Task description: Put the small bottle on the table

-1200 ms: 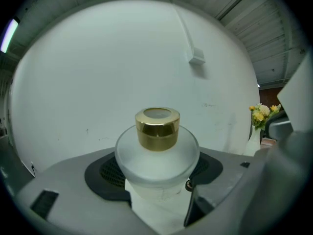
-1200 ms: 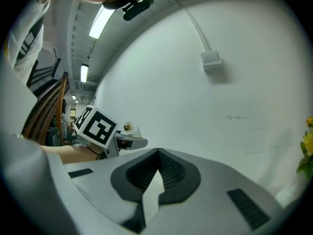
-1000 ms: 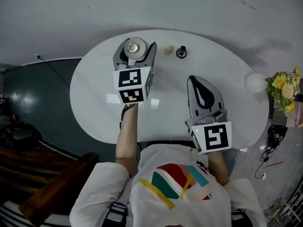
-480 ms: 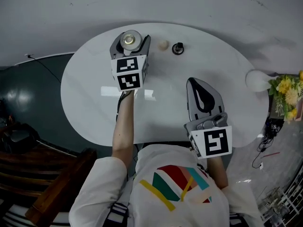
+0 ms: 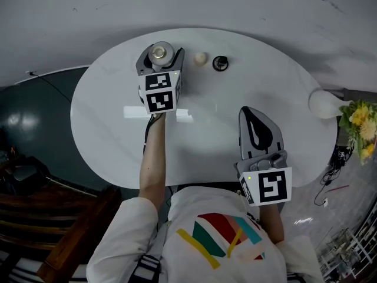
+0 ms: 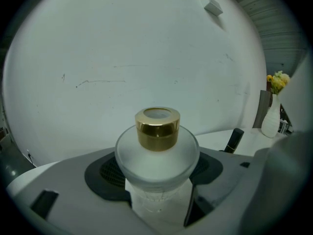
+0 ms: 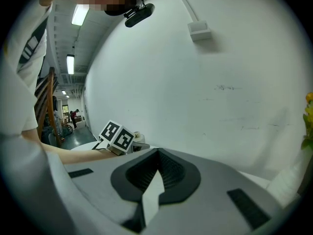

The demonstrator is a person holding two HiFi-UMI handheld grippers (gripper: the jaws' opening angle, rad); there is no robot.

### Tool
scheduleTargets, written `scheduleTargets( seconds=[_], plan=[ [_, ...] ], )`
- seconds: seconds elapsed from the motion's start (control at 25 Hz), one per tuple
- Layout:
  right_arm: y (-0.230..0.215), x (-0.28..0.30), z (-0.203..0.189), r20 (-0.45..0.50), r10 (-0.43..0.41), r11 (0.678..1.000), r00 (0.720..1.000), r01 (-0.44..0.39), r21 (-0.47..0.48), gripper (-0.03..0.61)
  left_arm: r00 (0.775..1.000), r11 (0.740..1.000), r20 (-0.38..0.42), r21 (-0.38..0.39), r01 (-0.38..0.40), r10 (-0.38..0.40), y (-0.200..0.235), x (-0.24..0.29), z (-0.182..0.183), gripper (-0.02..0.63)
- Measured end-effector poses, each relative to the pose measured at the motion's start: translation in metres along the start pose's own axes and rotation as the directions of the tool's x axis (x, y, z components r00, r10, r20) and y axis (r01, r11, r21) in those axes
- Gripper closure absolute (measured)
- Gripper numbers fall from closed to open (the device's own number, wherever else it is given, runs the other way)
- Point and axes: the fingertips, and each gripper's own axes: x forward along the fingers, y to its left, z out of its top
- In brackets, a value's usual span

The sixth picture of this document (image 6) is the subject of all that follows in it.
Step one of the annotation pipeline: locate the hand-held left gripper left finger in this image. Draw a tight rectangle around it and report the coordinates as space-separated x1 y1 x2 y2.
6 147 157 235

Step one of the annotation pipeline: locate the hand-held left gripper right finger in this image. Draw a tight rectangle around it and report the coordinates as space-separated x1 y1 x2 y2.
171 130 310 235

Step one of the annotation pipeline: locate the clear glass jar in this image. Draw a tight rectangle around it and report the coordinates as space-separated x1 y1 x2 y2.
114 106 201 212

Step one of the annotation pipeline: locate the black lipstick tube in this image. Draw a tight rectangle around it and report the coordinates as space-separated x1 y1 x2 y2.
224 128 245 154

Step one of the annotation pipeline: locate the white ribbed vase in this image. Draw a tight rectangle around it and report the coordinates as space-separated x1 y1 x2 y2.
261 94 281 139

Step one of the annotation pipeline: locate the grey shelf cabinet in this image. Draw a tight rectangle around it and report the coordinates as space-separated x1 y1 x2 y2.
252 89 294 135

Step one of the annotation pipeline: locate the person's white printed sweatshirt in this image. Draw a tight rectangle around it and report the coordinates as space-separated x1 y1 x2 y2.
280 54 313 133

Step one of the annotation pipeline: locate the yellow flower bouquet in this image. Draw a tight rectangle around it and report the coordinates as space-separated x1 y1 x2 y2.
266 70 291 95

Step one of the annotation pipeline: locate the white wall junction box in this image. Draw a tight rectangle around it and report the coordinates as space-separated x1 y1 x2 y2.
204 0 224 16

